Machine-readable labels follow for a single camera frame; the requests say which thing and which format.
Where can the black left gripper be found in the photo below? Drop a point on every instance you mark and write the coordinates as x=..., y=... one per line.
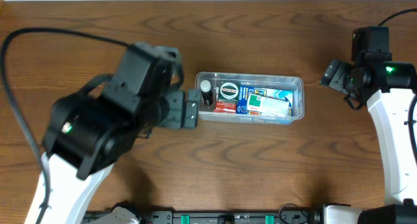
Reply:
x=182, y=100

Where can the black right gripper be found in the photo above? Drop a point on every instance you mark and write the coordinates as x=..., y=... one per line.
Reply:
x=337, y=77

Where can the dark bottle white cap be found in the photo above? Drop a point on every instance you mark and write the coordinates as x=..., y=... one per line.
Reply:
x=206, y=92

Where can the red medicine box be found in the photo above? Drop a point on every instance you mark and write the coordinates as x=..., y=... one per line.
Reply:
x=225, y=107

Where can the green Zam-Buk box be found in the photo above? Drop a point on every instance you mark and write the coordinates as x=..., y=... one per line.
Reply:
x=228, y=92

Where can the blue Kool Fever box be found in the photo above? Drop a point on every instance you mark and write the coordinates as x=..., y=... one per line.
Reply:
x=278, y=94

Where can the white green Panadol box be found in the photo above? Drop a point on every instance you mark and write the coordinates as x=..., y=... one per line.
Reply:
x=267, y=105

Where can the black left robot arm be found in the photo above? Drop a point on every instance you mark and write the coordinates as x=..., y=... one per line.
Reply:
x=92, y=128

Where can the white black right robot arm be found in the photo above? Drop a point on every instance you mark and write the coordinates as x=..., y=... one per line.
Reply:
x=394, y=116

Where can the clear plastic container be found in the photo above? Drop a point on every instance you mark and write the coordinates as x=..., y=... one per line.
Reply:
x=287, y=83

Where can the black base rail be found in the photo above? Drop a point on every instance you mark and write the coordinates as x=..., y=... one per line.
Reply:
x=125, y=213

